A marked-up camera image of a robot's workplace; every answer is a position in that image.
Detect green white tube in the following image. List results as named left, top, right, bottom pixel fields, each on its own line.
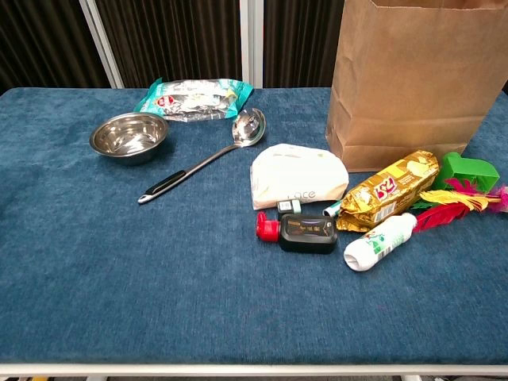
left=321, top=199, right=343, bottom=218

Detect teal silver snack packet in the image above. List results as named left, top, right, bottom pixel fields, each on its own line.
left=133, top=77, right=254, bottom=123

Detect brown paper carrier bag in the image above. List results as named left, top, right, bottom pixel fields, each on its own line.
left=325, top=0, right=508, bottom=174

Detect green plastic toy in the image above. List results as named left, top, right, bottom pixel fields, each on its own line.
left=431, top=152, right=501, bottom=191

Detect white tissue pack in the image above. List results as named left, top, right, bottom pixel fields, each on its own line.
left=249, top=143, right=350, bottom=211

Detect white bottle green print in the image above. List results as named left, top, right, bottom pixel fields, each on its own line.
left=343, top=212, right=418, bottom=273

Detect gold biscuit packet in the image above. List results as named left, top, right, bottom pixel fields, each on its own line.
left=336, top=149, right=441, bottom=233

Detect stainless steel bowl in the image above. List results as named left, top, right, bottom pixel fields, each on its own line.
left=89, top=112, right=170, bottom=167

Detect dark pleated curtain panel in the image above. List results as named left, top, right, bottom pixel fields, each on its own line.
left=0, top=0, right=111, bottom=96
left=94, top=0, right=244, bottom=89
left=263, top=0, right=345, bottom=89

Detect blue felt table cover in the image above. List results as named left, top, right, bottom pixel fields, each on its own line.
left=0, top=87, right=508, bottom=366

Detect colourful feather shuttlecock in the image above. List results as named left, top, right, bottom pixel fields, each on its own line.
left=410, top=178, right=508, bottom=233

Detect steel ladle black handle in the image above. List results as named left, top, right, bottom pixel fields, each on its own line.
left=137, top=107, right=267, bottom=206

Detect white aluminium frame post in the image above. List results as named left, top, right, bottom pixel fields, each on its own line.
left=78, top=0, right=125, bottom=89
left=239, top=0, right=264, bottom=89

